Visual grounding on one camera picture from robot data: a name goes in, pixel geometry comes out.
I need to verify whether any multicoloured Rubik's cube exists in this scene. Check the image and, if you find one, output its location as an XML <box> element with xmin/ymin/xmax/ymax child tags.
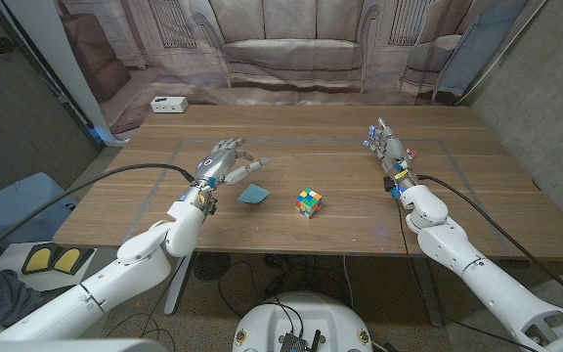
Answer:
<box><xmin>294</xmin><ymin>187</ymin><xmax>324</xmax><ymax>220</ymax></box>

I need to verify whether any white table leg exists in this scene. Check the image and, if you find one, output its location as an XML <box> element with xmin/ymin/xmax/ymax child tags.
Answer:
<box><xmin>163</xmin><ymin>251</ymin><xmax>195</xmax><ymax>317</ymax></box>

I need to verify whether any black floor cable loop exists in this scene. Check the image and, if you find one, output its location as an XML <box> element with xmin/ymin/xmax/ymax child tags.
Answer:
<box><xmin>216</xmin><ymin>260</ymin><xmax>307</xmax><ymax>338</ymax></box>

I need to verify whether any printed sofa room backdrop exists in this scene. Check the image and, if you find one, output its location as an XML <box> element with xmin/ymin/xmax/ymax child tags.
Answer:
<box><xmin>54</xmin><ymin>0</ymin><xmax>546</xmax><ymax>136</ymax></box>

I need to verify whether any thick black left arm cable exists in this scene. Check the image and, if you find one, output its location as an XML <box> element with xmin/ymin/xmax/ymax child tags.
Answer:
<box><xmin>0</xmin><ymin>162</ymin><xmax>198</xmax><ymax>265</ymax></box>

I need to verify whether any blue sticky note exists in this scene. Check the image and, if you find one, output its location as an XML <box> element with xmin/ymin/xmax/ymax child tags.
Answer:
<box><xmin>238</xmin><ymin>183</ymin><xmax>272</xmax><ymax>205</ymax></box>

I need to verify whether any round black floor fan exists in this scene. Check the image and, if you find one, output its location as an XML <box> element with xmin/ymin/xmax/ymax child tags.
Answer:
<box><xmin>192</xmin><ymin>251</ymin><xmax>233</xmax><ymax>283</ymax></box>

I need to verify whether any white power socket box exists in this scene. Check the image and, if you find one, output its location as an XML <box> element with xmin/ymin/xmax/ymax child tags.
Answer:
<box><xmin>150</xmin><ymin>96</ymin><xmax>190</xmax><ymax>114</ymax></box>

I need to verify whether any white pedal base board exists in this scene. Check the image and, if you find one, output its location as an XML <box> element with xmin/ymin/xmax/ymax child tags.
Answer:
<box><xmin>0</xmin><ymin>242</ymin><xmax>100</xmax><ymax>294</ymax></box>

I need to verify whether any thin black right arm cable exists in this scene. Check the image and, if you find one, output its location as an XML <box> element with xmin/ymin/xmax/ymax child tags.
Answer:
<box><xmin>394</xmin><ymin>197</ymin><xmax>540</xmax><ymax>352</ymax></box>

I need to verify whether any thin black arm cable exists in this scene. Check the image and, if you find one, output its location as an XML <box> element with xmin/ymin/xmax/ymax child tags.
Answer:
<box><xmin>105</xmin><ymin>253</ymin><xmax>188</xmax><ymax>339</ymax></box>
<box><xmin>394</xmin><ymin>197</ymin><xmax>540</xmax><ymax>352</ymax></box>

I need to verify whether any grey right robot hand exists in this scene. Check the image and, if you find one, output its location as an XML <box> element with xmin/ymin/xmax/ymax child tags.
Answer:
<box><xmin>362</xmin><ymin>116</ymin><xmax>418</xmax><ymax>199</ymax></box>

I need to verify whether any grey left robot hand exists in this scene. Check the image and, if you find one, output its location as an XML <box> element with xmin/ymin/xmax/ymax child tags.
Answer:
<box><xmin>179</xmin><ymin>137</ymin><xmax>272</xmax><ymax>216</ymax></box>

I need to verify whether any white hanging cable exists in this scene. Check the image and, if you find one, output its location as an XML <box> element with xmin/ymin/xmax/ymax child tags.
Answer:
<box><xmin>342</xmin><ymin>254</ymin><xmax>357</xmax><ymax>312</ymax></box>

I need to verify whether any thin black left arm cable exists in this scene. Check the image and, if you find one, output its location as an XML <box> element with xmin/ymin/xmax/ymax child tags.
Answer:
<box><xmin>105</xmin><ymin>253</ymin><xmax>188</xmax><ymax>339</ymax></box>

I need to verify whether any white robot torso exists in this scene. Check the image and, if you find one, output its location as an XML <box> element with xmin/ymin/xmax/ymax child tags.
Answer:
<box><xmin>232</xmin><ymin>291</ymin><xmax>374</xmax><ymax>352</ymax></box>

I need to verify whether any grey table leg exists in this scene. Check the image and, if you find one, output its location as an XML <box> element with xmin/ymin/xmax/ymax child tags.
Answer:
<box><xmin>412</xmin><ymin>257</ymin><xmax>445</xmax><ymax>328</ymax></box>

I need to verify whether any blue-grey plastic bin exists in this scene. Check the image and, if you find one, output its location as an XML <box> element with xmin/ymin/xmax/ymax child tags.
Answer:
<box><xmin>0</xmin><ymin>171</ymin><xmax>78</xmax><ymax>245</ymax></box>

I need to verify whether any white door frame post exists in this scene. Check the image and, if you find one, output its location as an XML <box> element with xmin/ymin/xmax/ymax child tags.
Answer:
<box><xmin>5</xmin><ymin>0</ymin><xmax>131</xmax><ymax>148</ymax></box>

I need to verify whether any black device with antenna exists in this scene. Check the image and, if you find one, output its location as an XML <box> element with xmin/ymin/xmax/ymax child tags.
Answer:
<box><xmin>279</xmin><ymin>330</ymin><xmax>323</xmax><ymax>352</ymax></box>

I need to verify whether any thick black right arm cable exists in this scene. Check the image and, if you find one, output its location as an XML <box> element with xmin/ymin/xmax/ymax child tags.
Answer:
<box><xmin>416</xmin><ymin>174</ymin><xmax>563</xmax><ymax>312</ymax></box>

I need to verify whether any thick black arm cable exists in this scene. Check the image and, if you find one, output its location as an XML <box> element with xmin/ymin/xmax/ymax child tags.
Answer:
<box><xmin>416</xmin><ymin>174</ymin><xmax>563</xmax><ymax>312</ymax></box>
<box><xmin>0</xmin><ymin>162</ymin><xmax>198</xmax><ymax>265</ymax></box>

